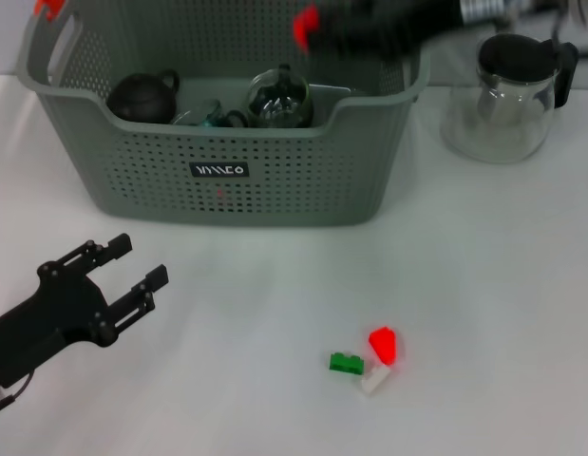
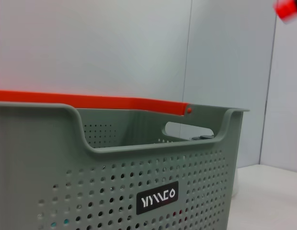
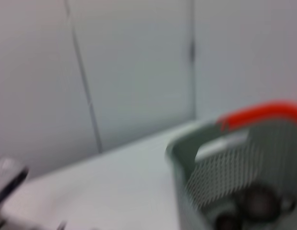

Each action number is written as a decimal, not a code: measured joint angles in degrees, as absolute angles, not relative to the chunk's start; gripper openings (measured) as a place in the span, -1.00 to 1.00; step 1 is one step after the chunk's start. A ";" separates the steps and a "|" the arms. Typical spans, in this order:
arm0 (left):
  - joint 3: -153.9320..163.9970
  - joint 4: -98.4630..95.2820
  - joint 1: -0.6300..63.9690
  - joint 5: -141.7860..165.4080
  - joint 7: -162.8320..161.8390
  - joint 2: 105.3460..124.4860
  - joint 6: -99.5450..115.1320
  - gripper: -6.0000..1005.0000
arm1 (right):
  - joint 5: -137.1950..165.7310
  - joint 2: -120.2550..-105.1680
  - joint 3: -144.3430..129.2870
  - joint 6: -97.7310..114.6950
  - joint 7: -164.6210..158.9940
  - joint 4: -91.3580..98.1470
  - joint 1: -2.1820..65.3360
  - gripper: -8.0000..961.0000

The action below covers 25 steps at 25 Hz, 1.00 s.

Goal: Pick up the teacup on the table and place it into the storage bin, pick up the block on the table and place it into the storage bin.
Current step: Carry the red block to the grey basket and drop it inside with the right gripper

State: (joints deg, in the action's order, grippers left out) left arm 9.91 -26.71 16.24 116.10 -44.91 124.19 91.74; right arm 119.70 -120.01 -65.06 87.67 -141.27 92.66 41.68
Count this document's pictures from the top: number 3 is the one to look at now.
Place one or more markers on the glass teacup black sleeve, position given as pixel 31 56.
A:
pixel 258 203

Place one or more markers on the grey perforated storage bin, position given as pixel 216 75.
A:
pixel 234 167

